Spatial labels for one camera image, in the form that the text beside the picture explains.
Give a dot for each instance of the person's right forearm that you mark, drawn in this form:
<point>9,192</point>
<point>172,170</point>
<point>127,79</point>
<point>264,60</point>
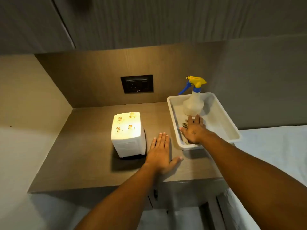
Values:
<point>251,179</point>

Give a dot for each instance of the white plastic tray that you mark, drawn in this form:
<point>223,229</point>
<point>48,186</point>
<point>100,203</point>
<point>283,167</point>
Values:
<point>220,122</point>

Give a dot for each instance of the person's left forearm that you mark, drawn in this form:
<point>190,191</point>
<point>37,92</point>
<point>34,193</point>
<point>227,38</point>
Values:
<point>120,201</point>

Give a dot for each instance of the person's left thumb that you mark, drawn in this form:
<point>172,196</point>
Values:
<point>177,161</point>

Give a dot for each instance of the white bed sheet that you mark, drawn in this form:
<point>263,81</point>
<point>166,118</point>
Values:
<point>275,150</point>

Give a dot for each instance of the person's left little finger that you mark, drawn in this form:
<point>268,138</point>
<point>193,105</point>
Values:
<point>153,145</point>

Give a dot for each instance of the small dark object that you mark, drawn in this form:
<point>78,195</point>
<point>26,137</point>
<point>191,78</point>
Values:
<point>185,124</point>

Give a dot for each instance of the grey bedside drawer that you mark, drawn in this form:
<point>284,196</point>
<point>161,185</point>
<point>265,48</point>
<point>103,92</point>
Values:
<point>184,192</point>

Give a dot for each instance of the black wall socket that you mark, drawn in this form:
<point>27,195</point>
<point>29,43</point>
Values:
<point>137,84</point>

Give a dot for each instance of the grey wooden overhead cabinet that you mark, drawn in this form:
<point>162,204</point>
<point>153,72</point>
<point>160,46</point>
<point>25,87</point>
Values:
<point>153,21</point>

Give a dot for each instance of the person's left middle finger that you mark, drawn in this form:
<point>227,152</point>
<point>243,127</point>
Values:
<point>162,141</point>

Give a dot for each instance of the person's right middle finger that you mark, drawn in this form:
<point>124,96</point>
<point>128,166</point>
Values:
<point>197,120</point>

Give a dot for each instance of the person's left hand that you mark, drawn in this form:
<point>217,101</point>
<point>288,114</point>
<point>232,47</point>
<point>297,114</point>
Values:
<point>160,157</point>

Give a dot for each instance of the spray bottle with yellow nozzle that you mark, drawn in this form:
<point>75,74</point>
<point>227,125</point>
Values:
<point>193,102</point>

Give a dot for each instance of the person's right hand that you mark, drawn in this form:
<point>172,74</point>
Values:
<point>194,132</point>

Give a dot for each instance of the person's right thumb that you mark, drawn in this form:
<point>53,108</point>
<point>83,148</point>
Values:
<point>184,131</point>

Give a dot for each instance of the white floral tissue box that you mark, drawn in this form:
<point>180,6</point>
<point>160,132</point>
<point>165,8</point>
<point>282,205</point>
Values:
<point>127,132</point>

